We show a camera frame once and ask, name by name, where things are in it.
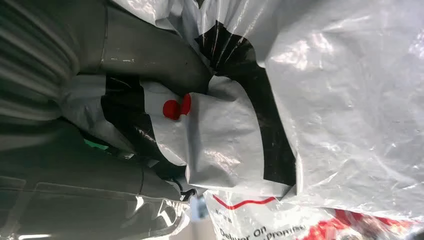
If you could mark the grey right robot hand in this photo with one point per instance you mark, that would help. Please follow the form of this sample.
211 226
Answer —
149 56

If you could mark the green conveyor belt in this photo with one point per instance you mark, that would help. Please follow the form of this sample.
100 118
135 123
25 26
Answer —
95 145

